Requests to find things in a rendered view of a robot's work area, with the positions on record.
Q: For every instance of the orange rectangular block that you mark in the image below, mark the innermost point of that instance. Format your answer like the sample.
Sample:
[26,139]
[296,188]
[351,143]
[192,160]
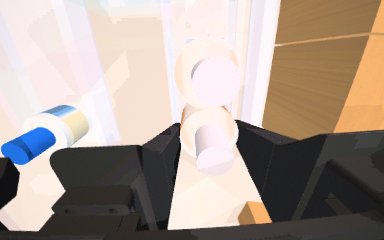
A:
[253,213]

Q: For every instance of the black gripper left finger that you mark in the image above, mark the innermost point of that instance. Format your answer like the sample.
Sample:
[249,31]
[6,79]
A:
[151,168]

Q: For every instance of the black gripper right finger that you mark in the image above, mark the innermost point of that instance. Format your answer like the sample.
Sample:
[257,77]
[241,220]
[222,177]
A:
[285,171]

